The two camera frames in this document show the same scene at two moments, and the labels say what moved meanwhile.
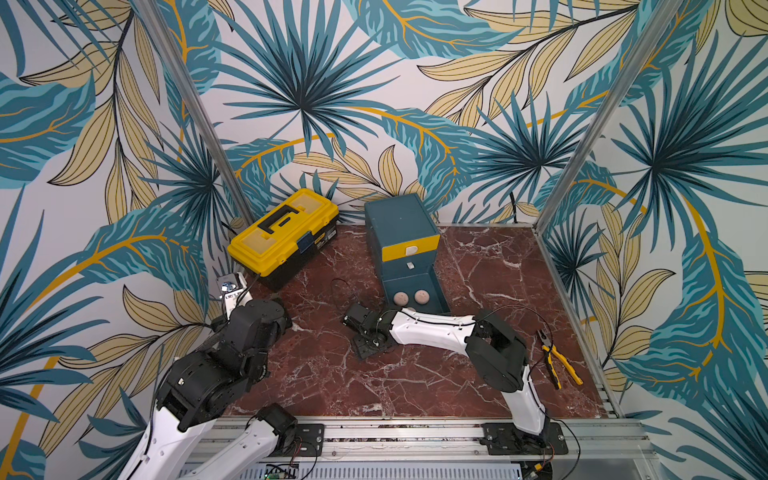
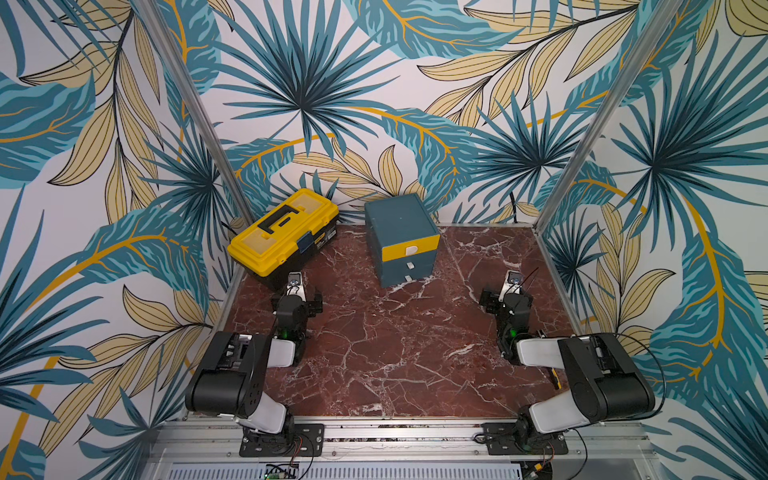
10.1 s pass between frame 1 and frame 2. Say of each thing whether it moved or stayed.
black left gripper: moved
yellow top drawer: stayed
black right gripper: moved
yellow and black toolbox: stayed
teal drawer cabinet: stayed
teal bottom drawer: moved
